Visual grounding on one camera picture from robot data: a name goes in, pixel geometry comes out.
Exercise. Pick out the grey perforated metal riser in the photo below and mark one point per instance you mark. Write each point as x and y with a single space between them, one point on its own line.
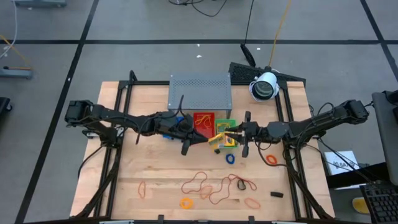
200 90

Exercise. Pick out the white cylinder with dark lens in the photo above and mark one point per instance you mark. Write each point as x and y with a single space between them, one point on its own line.
264 88

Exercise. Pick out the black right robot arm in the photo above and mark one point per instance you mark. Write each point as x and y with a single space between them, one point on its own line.
320 119

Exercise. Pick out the long red rubber band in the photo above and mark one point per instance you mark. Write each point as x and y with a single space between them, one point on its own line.
230 175

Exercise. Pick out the black perforated metal riser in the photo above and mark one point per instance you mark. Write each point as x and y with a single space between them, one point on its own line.
242 73

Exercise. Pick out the black aluminium rig frame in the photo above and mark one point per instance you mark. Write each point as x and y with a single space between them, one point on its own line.
140 82

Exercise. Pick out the blue plastic basket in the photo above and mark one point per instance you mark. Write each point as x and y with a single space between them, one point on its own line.
179 119

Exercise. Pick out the yellow rounded object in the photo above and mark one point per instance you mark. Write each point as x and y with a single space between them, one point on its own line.
360 206

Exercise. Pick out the thin yellow rubber band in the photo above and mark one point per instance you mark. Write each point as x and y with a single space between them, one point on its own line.
209 122

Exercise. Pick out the green plastic basket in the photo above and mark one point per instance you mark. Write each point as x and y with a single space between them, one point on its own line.
231 122

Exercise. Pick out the black chair wheel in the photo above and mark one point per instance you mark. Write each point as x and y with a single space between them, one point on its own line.
4 105

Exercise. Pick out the black wristband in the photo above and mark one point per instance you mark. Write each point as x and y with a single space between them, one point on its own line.
217 152

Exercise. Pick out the wide orange rubber band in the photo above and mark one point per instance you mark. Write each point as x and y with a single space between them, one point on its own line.
201 193

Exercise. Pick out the black keyboard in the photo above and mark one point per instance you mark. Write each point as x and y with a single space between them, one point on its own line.
381 203

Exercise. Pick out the red plastic basket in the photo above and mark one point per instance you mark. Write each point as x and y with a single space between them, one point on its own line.
205 133

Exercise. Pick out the white printed cardboard box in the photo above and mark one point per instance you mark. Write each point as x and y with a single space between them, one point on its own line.
340 163

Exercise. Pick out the grey stand foot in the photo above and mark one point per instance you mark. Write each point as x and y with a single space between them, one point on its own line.
15 73
40 3

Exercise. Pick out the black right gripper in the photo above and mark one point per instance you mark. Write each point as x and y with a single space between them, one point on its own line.
261 132

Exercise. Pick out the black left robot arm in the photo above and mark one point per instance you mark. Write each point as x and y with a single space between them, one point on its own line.
124 115

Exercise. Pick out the black desk foot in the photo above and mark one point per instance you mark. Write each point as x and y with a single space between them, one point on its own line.
357 180

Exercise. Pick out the black table clamp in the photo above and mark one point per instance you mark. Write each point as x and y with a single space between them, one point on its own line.
161 218
252 219

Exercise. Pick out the small black oblong object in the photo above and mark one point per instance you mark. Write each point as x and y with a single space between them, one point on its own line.
276 194

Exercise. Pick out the silver frame bracket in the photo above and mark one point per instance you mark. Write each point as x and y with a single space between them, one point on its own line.
116 222
284 222

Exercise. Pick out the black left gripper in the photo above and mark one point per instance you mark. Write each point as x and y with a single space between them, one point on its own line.
186 130

